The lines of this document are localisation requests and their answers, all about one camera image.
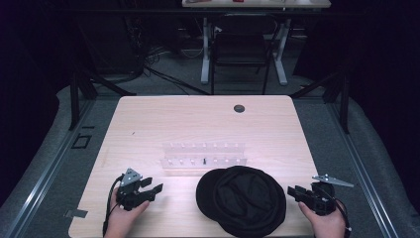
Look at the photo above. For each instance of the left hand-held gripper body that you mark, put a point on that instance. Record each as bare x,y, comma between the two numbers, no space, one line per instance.
129,193

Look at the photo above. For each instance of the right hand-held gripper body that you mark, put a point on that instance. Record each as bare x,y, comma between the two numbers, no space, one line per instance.
319,195

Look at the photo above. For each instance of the black cap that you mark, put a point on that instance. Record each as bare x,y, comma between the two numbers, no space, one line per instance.
241,201

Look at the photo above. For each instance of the clear acrylic rack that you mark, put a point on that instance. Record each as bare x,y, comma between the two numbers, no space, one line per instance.
203,155

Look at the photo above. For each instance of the person's left hand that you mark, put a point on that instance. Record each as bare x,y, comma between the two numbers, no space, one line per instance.
125,219

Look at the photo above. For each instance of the person's right hand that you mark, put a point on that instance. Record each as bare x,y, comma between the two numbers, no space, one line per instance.
325,223

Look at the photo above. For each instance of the grey tape strip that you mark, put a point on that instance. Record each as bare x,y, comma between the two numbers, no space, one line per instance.
76,213

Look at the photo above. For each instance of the grey table grommet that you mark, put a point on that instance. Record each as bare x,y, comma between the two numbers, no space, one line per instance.
239,108

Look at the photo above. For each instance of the black metal stand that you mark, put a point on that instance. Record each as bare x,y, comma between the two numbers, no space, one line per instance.
86,87
333,92

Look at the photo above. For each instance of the black chair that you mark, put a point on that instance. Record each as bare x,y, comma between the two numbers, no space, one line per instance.
242,49

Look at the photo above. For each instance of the white-legged desk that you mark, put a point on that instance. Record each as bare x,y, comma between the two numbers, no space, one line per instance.
254,33

